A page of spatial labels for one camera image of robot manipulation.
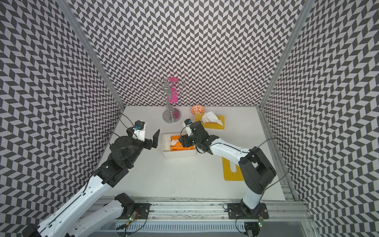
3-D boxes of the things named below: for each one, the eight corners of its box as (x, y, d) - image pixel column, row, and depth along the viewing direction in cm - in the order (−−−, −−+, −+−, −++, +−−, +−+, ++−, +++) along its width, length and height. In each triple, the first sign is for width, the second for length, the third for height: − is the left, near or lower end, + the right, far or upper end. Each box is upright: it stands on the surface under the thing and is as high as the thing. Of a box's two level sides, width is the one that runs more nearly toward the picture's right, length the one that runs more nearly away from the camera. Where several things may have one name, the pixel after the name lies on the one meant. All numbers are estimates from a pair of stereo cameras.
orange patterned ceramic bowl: (190, 115, 115) (190, 112, 112) (190, 108, 120) (190, 105, 117) (205, 115, 115) (205, 112, 112) (204, 108, 120) (204, 105, 117)
